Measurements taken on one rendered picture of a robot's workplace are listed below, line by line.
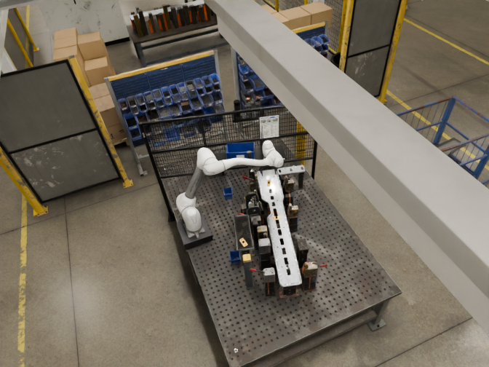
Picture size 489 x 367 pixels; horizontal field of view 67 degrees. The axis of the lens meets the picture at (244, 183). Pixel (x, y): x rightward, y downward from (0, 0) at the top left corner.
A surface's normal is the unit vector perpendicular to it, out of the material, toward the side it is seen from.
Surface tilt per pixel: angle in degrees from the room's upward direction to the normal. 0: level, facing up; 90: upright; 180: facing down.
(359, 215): 0
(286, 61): 0
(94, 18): 90
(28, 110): 90
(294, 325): 0
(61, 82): 90
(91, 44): 90
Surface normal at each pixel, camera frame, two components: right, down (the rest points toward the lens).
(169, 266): -0.07, -0.69
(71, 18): 0.38, 0.65
